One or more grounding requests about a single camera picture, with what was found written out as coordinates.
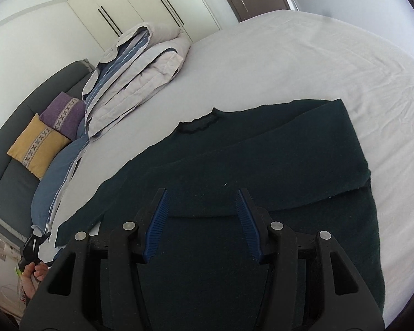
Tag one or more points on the dark green sweater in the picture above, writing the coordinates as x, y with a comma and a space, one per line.
262, 151

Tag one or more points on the dark grey sofa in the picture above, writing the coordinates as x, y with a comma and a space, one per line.
10, 186

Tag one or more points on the white bed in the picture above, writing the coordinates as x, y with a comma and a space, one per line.
279, 58

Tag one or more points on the purple patterned cushion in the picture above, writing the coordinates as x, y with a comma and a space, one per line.
64, 112

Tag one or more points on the person's left hand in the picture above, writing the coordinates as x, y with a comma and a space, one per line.
34, 275

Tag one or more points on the blue pillow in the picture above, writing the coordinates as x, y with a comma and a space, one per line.
55, 182

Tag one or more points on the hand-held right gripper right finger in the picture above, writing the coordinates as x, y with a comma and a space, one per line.
248, 224

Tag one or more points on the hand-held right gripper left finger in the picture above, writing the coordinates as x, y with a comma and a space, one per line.
155, 227

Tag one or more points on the cream wardrobe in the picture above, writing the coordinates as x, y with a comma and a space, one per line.
141, 0

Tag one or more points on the folded grey blue duvet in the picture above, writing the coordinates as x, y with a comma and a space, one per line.
134, 76

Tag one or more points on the yellow patterned cushion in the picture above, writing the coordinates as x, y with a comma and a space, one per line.
36, 146

